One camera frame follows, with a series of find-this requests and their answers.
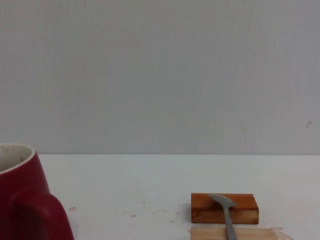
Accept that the light wooden spoon rest block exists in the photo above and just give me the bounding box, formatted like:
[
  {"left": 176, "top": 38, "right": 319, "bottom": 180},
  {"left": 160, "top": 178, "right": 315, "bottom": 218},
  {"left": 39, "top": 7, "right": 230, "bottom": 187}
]
[{"left": 190, "top": 226, "right": 283, "bottom": 240}]

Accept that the dark orange wooden block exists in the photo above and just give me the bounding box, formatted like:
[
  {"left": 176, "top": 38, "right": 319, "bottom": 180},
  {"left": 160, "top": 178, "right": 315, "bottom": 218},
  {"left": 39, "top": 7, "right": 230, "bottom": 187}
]
[{"left": 190, "top": 192, "right": 260, "bottom": 225}]

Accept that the light blue handled metal spoon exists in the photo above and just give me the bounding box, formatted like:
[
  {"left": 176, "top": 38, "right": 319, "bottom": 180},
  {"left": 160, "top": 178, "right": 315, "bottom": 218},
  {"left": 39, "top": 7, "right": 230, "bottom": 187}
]
[{"left": 207, "top": 193, "right": 239, "bottom": 240}]

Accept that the red ceramic coffee cup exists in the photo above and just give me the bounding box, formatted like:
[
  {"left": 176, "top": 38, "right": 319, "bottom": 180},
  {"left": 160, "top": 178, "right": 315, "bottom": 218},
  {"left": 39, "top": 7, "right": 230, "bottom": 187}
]
[{"left": 0, "top": 143, "right": 75, "bottom": 240}]

